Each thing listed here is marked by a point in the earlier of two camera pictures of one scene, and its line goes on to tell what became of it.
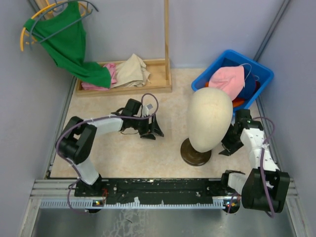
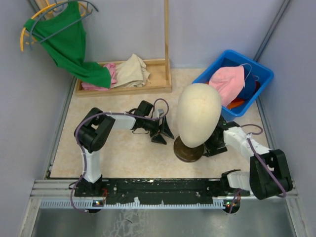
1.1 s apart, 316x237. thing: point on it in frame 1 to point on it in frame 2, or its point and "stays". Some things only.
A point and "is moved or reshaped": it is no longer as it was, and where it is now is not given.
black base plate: (153, 191) stays
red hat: (257, 85) stays
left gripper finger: (155, 127) to (166, 129)
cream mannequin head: (210, 115) is moved or reshaped
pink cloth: (111, 68) stays
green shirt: (63, 34) stays
